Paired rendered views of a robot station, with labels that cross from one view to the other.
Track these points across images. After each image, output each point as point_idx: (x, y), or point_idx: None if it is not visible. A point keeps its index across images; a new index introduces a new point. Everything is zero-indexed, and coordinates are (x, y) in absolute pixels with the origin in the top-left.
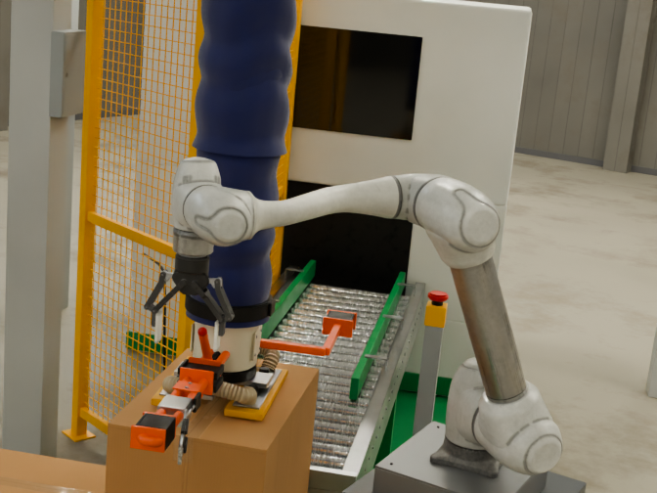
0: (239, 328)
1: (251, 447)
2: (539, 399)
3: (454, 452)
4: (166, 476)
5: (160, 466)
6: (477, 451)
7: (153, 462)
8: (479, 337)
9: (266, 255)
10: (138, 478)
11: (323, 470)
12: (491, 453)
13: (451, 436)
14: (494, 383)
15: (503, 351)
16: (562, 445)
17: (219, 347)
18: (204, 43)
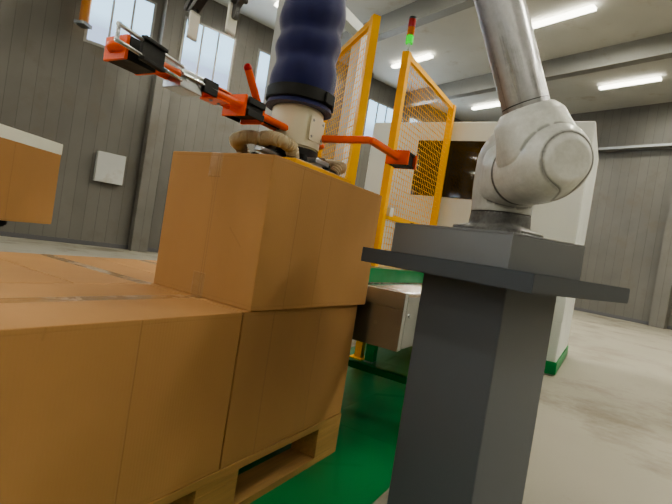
0: (294, 100)
1: (263, 154)
2: (564, 107)
3: (475, 218)
4: (202, 192)
5: (200, 182)
6: (499, 212)
7: (195, 180)
8: (492, 26)
9: (326, 50)
10: (185, 196)
11: (381, 288)
12: (506, 183)
13: (474, 204)
14: (508, 84)
15: (519, 39)
16: (593, 155)
17: (234, 35)
18: None
